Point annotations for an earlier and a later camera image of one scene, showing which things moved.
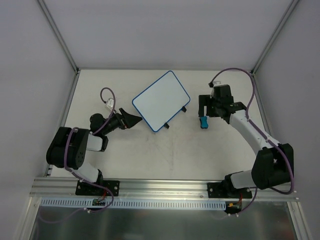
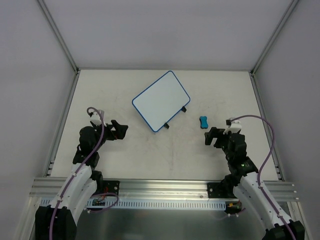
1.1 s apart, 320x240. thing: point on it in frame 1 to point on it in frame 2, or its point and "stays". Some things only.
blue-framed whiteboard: [159, 103] stays
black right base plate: [226, 190] stays
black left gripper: [123, 118] to [113, 130]
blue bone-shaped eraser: [203, 121] stays
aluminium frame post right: [288, 13] stays
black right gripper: [207, 106] to [219, 139]
